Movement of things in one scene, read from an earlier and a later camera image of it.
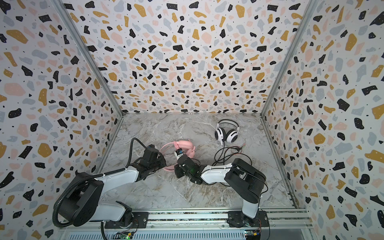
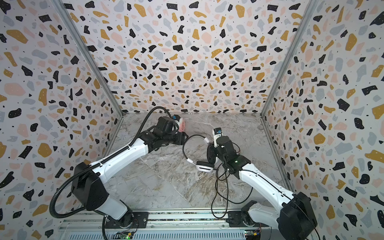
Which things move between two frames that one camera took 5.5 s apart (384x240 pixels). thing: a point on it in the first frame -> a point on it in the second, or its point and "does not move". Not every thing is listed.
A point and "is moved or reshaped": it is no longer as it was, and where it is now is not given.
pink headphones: (188, 148) -> (182, 125)
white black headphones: (231, 136) -> (212, 156)
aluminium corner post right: (311, 6) does not move
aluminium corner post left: (89, 54) does not move
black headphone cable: (221, 153) is moved or reshaped
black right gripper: (180, 167) -> (211, 154)
